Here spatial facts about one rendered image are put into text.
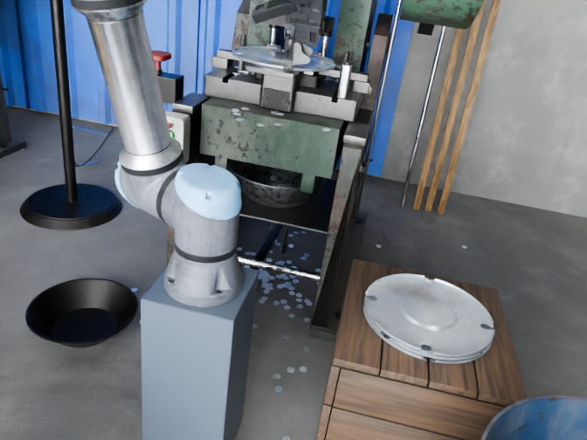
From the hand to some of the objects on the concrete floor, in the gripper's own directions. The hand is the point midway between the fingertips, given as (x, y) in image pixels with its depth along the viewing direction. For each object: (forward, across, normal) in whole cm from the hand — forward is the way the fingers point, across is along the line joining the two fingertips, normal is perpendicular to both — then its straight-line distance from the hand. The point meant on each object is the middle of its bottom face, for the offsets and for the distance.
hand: (289, 65), depth 131 cm
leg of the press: (+89, +2, -24) cm, 92 cm away
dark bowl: (+62, -54, +48) cm, 95 cm away
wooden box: (+57, -64, -43) cm, 96 cm away
